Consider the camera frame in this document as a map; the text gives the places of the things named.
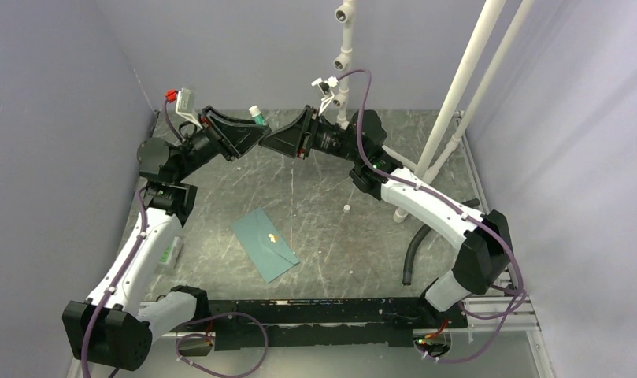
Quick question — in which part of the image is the black foam tube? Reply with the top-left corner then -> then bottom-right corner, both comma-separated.
402,200 -> 483,286

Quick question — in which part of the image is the green white glue stick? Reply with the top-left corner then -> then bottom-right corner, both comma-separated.
249,105 -> 268,126

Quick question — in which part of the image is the green label plastic box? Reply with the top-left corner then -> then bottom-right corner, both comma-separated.
157,236 -> 183,271

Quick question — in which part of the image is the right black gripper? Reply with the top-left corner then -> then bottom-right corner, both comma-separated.
258,106 -> 363,164

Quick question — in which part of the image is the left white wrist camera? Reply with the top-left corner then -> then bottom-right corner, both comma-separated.
165,87 -> 203,129

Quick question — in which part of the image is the purple cable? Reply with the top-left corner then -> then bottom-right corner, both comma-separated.
80,96 -> 269,378
336,69 -> 528,365

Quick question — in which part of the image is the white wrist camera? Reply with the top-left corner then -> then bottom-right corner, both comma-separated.
311,76 -> 339,116
165,87 -> 203,129

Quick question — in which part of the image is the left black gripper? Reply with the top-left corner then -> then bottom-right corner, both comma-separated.
175,106 -> 272,183

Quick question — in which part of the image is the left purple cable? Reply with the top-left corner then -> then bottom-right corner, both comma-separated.
80,96 -> 269,378

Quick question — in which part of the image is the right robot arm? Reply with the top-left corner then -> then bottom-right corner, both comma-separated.
260,106 -> 513,327

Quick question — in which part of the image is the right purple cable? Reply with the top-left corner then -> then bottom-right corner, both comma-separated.
336,69 -> 528,365

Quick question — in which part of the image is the white pvc pipe frame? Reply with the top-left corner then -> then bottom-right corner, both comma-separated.
331,0 -> 536,224

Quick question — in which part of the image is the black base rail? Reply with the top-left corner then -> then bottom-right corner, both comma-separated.
161,297 -> 455,353

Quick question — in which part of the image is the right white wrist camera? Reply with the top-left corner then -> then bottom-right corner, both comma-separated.
311,76 -> 339,116

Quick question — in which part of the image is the teal envelope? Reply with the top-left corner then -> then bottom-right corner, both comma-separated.
231,208 -> 299,284

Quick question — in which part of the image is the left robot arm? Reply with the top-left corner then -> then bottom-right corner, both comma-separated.
62,106 -> 270,376

